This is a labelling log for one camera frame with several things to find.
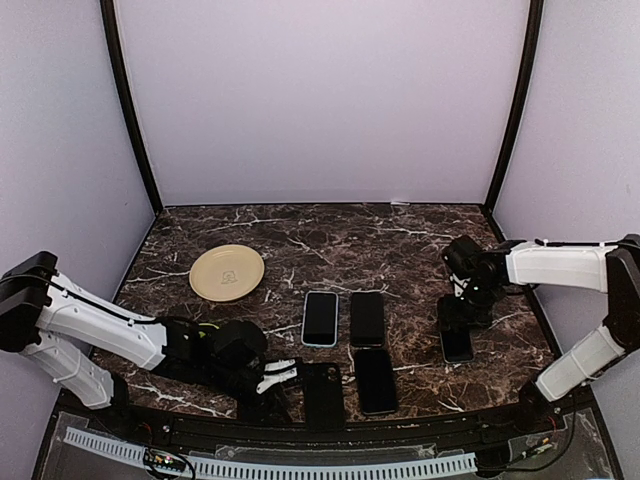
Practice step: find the green bowl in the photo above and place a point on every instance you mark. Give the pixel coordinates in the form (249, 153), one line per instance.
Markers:
(207, 331)

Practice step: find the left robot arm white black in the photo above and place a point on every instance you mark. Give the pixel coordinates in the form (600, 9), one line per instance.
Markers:
(44, 315)

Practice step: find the right black frame post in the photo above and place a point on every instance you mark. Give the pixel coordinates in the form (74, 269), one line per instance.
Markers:
(521, 89)

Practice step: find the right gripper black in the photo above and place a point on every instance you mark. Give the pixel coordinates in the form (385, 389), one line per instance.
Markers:
(449, 313)

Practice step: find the left black frame post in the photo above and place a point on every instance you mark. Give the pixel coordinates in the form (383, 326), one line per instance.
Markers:
(124, 93)

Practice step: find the beige round plate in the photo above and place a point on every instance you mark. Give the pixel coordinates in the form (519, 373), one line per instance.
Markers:
(226, 273)

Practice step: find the teal edged phone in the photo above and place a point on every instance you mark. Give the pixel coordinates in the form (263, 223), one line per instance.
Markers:
(456, 346)

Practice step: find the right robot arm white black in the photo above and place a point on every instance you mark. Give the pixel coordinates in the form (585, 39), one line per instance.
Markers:
(593, 283)

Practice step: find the white cable duct strip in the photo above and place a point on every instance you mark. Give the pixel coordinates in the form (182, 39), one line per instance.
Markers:
(171, 465)

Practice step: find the black front rail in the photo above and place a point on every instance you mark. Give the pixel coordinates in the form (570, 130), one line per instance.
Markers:
(186, 432)

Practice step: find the black frame post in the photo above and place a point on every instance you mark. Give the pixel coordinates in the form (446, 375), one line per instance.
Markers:
(521, 89)
(124, 93)

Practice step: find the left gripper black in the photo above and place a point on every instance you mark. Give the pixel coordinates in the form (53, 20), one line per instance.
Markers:
(265, 406)

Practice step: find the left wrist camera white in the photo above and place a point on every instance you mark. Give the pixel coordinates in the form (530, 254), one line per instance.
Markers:
(277, 372)

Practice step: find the light blue phone case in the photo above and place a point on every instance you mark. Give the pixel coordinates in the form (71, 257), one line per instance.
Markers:
(320, 320)

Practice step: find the black phone case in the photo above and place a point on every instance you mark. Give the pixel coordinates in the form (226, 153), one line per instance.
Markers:
(367, 320)
(324, 409)

